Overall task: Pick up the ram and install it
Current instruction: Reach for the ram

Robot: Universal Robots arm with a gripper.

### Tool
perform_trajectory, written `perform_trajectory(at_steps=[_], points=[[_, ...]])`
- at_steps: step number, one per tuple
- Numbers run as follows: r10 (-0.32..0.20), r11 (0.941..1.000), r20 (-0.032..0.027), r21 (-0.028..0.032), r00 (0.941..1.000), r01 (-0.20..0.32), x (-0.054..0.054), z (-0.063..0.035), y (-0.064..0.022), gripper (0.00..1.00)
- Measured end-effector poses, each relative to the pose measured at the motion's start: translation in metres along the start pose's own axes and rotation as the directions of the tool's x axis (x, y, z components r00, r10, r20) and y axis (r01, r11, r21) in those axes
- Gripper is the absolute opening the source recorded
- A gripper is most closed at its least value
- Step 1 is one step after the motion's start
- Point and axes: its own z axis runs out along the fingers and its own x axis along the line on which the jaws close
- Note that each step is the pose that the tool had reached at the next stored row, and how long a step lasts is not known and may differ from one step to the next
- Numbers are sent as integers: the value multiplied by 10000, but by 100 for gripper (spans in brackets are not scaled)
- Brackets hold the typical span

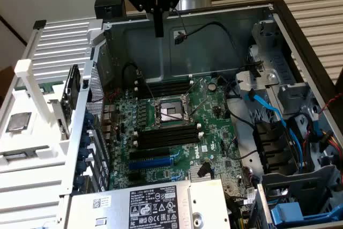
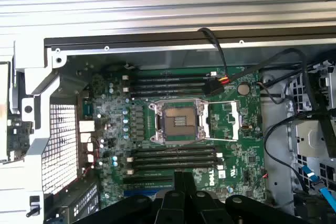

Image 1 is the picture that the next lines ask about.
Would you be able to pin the black RAM slot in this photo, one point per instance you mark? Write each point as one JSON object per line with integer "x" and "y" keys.
{"x": 166, "y": 89}
{"x": 168, "y": 134}
{"x": 166, "y": 82}
{"x": 166, "y": 93}
{"x": 168, "y": 142}
{"x": 168, "y": 138}
{"x": 166, "y": 85}
{"x": 168, "y": 129}

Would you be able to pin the black box device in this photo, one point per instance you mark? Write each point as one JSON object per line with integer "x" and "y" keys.
{"x": 110, "y": 6}

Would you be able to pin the open PC case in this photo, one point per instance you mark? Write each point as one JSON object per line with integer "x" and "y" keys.
{"x": 214, "y": 52}

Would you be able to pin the metal locking lever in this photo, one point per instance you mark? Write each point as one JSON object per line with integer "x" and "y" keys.
{"x": 198, "y": 105}
{"x": 146, "y": 87}

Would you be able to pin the silver coin battery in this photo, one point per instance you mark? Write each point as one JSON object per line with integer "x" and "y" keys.
{"x": 212, "y": 87}

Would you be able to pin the black hard disk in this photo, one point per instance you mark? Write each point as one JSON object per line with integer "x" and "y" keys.
{"x": 71, "y": 89}

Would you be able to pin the CPU socket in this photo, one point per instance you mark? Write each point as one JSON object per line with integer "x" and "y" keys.
{"x": 171, "y": 111}

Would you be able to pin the green circuit board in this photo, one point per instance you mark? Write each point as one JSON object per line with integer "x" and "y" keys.
{"x": 49, "y": 87}

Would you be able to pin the dark blue retention clip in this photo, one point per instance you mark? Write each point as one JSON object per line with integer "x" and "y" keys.
{"x": 81, "y": 166}
{"x": 86, "y": 140}
{"x": 78, "y": 181}
{"x": 83, "y": 152}
{"x": 89, "y": 118}

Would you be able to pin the green motherboard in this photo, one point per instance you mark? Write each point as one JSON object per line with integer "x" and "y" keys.
{"x": 214, "y": 132}

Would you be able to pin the long black expansion slot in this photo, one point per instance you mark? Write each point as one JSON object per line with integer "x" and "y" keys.
{"x": 150, "y": 155}

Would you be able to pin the silver CPU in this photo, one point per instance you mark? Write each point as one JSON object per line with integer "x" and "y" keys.
{"x": 18, "y": 121}

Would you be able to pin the white parts rack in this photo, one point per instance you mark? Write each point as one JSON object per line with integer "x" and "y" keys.
{"x": 40, "y": 137}

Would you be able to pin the blue expansion slot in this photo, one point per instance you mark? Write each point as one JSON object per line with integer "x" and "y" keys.
{"x": 150, "y": 164}

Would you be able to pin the black power plug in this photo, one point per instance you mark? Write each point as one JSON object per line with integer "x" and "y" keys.
{"x": 203, "y": 170}

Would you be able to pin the short black expansion slot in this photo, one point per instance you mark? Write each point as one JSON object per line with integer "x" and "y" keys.
{"x": 134, "y": 177}

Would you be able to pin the silver heat sink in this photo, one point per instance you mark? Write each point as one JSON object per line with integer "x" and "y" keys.
{"x": 193, "y": 176}

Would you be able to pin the blue SATA plug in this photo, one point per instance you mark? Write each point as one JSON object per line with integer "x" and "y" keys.
{"x": 319, "y": 132}

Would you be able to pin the silver power supply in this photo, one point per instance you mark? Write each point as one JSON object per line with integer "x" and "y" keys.
{"x": 120, "y": 207}

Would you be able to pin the blue plastic latch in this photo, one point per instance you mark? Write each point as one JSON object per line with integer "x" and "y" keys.
{"x": 286, "y": 213}

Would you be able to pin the silver drive bracket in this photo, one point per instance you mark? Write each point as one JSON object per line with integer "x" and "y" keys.
{"x": 246, "y": 84}

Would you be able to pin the silver card bracket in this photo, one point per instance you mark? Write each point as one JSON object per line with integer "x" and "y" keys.
{"x": 60, "y": 121}

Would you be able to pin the blue plastic rail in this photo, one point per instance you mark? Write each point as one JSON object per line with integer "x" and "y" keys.
{"x": 321, "y": 216}

